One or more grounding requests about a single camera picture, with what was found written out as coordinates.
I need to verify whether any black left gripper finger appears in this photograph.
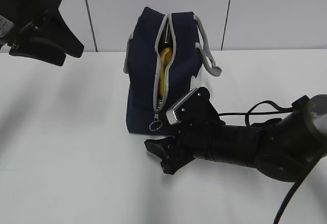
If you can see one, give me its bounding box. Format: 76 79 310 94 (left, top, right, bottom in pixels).
37 0 84 57
9 36 67 66

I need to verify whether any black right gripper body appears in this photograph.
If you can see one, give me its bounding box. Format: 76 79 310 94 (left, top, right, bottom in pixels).
176 120 230 165

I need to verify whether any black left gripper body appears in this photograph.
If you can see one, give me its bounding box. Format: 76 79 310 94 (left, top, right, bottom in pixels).
1 0 41 55

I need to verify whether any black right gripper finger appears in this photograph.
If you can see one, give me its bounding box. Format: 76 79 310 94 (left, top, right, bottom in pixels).
159 154 195 175
144 136 181 160

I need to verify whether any yellow banana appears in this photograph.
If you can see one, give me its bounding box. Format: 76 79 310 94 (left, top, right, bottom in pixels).
159 48 173 98

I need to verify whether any navy blue lunch bag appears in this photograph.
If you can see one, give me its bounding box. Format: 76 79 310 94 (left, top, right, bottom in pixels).
124 7 222 136

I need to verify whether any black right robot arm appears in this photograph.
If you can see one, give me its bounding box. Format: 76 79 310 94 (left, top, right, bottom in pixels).
145 95 326 182

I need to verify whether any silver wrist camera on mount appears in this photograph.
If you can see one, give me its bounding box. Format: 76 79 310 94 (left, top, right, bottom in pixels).
166 86 220 125

